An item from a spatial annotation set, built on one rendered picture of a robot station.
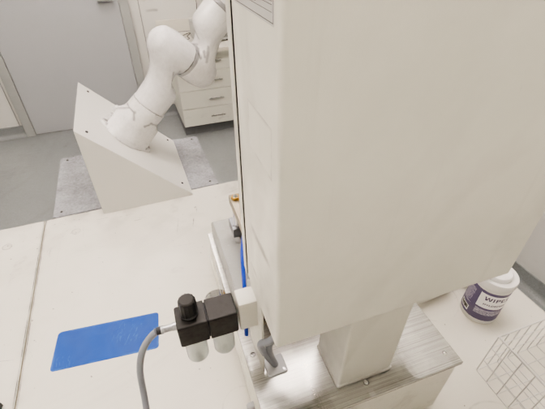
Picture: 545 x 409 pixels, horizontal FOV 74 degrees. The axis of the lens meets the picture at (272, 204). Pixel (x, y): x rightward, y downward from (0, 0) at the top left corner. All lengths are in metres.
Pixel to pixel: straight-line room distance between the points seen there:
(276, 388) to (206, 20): 1.01
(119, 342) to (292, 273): 0.68
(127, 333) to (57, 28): 2.97
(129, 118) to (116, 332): 0.67
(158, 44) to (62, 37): 2.46
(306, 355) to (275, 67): 0.54
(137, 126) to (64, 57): 2.42
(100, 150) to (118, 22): 2.46
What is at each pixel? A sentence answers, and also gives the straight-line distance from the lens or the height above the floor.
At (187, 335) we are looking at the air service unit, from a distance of 0.55.
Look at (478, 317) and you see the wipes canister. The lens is 1.04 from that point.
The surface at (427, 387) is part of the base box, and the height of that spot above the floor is 0.87.
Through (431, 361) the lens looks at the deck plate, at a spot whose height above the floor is 0.93.
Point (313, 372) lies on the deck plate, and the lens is 0.67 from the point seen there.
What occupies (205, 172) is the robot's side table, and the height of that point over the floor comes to 0.75.
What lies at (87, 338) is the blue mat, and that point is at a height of 0.75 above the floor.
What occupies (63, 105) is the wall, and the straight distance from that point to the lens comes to 3.81.
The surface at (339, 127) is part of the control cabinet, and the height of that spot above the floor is 1.41.
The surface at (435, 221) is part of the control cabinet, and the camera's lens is 0.39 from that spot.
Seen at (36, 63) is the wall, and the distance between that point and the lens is 3.71.
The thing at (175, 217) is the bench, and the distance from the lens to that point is 1.24.
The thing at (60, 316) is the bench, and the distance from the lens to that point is 1.07.
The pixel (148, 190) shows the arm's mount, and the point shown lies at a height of 0.81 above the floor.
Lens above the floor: 1.52
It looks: 38 degrees down
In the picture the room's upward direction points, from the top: straight up
